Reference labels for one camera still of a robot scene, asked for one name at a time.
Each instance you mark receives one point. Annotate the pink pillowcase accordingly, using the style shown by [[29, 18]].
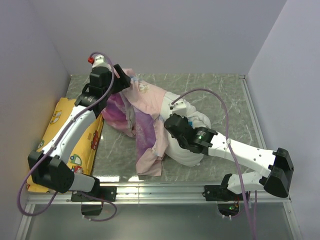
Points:
[[147, 98]]

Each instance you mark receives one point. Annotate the aluminium rail frame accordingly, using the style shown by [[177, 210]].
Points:
[[280, 224]]

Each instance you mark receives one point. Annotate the yellow car print pillow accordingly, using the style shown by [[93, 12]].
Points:
[[78, 146]]

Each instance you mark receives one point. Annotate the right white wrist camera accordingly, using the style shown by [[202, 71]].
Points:
[[178, 108]]

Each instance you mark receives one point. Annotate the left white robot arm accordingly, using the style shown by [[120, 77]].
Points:
[[48, 166]]

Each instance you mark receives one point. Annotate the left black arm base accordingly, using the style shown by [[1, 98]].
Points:
[[100, 196]]

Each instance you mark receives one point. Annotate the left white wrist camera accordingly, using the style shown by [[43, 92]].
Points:
[[98, 61]]

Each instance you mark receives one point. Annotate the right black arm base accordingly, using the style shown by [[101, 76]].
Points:
[[217, 195]]

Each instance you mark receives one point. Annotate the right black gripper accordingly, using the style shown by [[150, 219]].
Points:
[[186, 120]]

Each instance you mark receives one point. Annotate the white pillow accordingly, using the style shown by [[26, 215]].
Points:
[[198, 119]]

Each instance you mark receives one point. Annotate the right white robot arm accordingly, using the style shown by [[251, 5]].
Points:
[[272, 171]]

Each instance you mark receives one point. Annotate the purple princess print pillowcase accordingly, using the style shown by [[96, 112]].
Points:
[[130, 117]]

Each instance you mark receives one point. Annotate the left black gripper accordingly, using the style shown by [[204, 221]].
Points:
[[122, 82]]

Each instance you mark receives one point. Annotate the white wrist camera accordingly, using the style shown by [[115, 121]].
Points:
[[178, 108], [98, 61]]

